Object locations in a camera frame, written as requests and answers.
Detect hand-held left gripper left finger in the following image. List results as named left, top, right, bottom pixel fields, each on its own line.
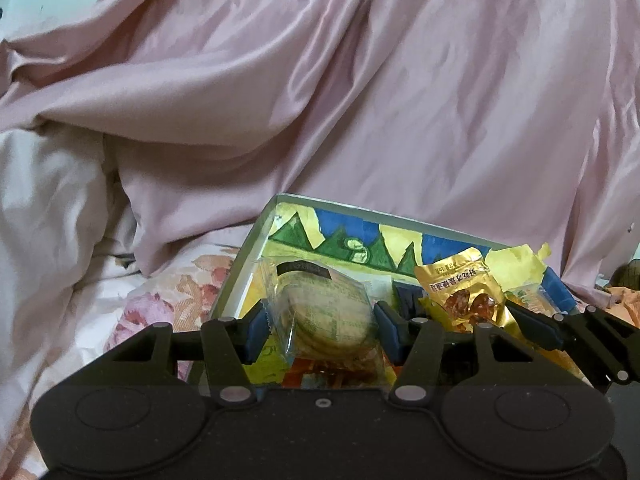
left=109, top=300, right=273, bottom=407

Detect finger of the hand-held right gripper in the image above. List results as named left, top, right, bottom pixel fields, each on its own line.
left=505, top=300, right=640, bottom=390

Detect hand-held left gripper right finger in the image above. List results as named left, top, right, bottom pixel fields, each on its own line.
left=372, top=300, right=536, bottom=407

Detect clear round biscuit packet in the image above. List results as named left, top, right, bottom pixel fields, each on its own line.
left=257, top=255, right=381, bottom=376

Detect gold snack packet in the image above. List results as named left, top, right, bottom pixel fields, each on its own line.
left=414, top=246, right=518, bottom=333

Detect grey box with painted lining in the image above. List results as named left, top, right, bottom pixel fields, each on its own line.
left=187, top=192, right=596, bottom=396

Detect yellow-green snack packet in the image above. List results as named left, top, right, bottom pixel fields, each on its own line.
left=505, top=282, right=546, bottom=317

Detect red tofu skewer packet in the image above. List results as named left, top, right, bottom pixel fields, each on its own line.
left=282, top=357, right=398, bottom=391

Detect orange cloth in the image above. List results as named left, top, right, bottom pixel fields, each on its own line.
left=604, top=285, right=640, bottom=329

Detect floral bedsheet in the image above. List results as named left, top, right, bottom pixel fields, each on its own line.
left=0, top=225, right=263, bottom=476

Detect dark green object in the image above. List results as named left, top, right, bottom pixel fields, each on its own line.
left=607, top=257, right=640, bottom=291

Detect pink satin blanket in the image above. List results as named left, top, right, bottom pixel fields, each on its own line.
left=0, top=0, right=640, bottom=303

